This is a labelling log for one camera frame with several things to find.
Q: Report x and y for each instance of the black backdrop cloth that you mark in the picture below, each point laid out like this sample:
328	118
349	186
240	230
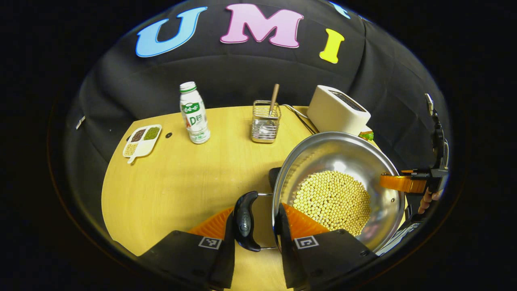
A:
242	72

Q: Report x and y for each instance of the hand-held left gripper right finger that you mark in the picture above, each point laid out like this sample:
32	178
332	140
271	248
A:
288	258

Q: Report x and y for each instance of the small silver clip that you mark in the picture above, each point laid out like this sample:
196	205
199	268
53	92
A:
80	122

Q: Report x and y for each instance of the wooden spoon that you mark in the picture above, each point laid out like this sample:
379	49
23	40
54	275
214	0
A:
274	99

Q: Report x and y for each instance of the stainless steel pot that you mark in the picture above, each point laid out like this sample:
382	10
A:
323	157

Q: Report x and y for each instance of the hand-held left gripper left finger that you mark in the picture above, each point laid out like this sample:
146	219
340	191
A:
224	258

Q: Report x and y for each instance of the white toaster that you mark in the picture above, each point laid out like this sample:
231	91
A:
335	111

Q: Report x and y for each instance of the pile of soybeans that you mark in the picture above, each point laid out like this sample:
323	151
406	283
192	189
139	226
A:
333	202

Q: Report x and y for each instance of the white milk bottle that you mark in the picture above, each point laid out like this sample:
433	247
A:
194	117

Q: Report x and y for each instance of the sandwich on small plate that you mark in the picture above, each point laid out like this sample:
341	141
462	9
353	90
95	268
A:
366	134

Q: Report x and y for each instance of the white divided bean plate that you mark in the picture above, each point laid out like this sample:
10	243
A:
141	141

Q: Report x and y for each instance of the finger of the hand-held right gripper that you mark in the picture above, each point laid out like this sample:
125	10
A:
404	184

